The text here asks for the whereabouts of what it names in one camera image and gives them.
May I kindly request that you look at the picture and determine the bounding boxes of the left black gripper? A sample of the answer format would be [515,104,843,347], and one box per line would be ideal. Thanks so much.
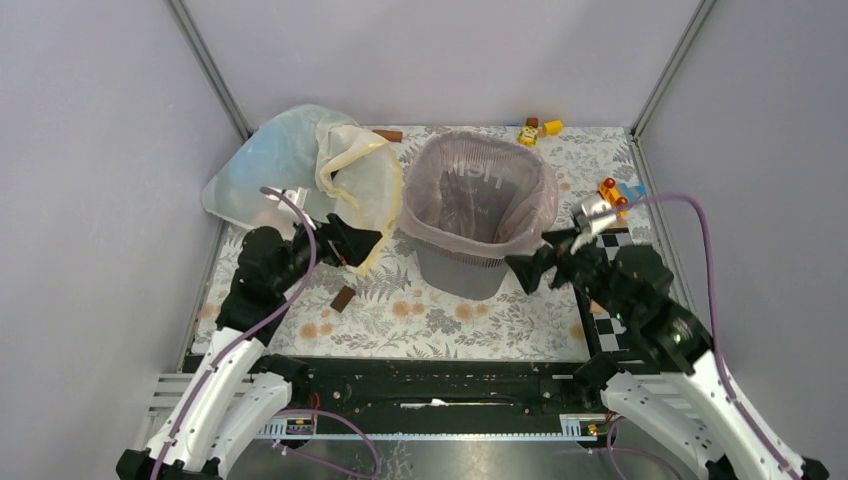
[273,209,382,293]

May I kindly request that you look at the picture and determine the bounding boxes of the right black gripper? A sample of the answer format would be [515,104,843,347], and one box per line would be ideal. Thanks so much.
[502,224,633,322]

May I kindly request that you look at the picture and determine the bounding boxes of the clear yellowish plastic bag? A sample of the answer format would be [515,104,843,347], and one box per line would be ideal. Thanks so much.
[201,104,403,276]

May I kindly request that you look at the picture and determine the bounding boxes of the pink plastic trash bag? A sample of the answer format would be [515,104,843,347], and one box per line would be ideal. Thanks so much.
[398,131,560,259]

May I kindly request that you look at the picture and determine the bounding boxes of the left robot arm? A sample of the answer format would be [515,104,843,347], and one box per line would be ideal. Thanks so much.
[116,214,382,479]

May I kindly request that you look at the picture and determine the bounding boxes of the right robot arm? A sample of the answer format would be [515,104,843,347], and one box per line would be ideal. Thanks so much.
[505,229,829,479]

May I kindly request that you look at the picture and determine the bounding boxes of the grey mesh trash bin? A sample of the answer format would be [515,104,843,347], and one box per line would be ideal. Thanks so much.
[413,239,508,300]

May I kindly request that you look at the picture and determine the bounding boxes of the small brown rectangular chip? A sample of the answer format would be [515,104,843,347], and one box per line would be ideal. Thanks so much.
[330,286,356,313]

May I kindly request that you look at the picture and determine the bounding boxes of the floral patterned table mat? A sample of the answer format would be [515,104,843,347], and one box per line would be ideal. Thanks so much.
[187,126,645,362]

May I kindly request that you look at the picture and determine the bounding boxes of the orange toy car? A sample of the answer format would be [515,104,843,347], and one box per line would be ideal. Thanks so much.
[598,177,629,207]

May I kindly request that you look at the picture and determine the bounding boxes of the black white checkerboard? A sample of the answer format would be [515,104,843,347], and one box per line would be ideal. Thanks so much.
[574,227,638,362]

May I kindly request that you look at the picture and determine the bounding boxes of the blue triangular toy piece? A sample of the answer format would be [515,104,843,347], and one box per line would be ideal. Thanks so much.
[618,182,646,203]

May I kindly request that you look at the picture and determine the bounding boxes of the brown cylindrical toy block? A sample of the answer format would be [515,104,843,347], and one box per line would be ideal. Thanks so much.
[372,129,403,143]

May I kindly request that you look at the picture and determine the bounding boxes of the yellow toy figure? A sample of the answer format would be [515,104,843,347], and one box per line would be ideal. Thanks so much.
[517,125,539,147]

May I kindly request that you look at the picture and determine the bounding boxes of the yellow toy cube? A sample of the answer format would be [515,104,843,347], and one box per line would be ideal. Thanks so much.
[542,120,564,136]

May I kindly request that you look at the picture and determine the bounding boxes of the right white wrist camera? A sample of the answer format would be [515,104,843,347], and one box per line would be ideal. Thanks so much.
[569,192,619,255]

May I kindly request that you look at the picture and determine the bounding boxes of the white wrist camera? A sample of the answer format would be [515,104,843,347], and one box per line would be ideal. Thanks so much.
[569,192,619,255]
[277,187,310,223]

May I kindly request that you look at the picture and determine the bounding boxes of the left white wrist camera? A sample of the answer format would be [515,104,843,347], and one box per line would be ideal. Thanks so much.
[277,187,310,223]

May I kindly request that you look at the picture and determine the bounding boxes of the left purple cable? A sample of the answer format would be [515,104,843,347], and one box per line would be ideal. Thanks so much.
[148,187,384,480]

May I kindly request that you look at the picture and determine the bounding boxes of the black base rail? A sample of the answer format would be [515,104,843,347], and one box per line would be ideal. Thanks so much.
[284,357,612,436]

